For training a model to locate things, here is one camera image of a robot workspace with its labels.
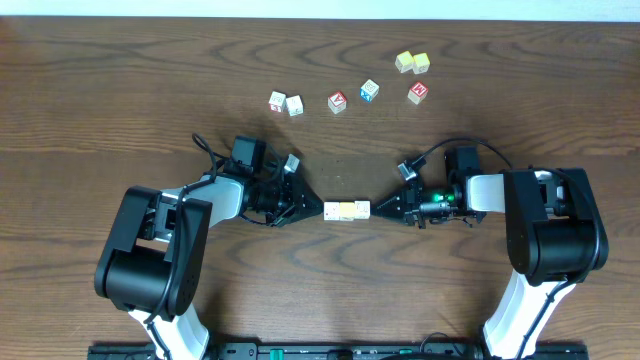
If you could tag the yellow wooden block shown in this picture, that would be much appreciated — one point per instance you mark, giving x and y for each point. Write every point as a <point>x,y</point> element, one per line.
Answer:
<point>347,211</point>

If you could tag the white wooden block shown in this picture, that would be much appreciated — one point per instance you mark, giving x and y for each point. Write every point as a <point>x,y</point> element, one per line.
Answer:
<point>331,211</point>
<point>362,210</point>

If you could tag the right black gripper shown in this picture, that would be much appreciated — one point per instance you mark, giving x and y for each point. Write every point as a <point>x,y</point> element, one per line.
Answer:
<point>409,204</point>

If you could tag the wooden block red A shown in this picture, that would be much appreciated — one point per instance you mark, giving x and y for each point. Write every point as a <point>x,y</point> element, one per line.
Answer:
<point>337,102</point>

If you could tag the yellow-edged wooden block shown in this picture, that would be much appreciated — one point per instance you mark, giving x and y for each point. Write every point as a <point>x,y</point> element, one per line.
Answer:
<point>421,63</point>

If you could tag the wooden block teal side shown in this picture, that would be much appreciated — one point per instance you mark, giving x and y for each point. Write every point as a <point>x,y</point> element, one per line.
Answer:
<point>294,105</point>

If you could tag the wooden block red 3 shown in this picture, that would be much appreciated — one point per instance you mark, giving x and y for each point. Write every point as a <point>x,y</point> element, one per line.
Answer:
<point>277,101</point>

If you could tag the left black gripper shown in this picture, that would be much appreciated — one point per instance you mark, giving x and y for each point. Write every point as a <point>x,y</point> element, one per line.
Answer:
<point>305,200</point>

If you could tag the wooden block blue X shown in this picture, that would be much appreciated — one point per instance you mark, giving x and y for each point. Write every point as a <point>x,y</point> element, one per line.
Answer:
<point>369,90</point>

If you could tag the wooden block red M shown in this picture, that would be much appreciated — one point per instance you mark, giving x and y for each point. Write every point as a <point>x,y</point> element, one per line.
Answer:
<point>417,92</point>

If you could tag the plain wooden block left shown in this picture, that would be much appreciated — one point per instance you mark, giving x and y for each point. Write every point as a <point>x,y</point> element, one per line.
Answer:
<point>404,61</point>

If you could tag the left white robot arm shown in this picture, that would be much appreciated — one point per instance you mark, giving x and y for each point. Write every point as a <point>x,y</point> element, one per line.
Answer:
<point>151,263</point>

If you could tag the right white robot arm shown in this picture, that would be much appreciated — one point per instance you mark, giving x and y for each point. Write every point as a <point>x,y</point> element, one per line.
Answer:
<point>554,239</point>

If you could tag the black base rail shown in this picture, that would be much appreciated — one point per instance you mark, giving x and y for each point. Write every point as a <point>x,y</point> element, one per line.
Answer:
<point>252,351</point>

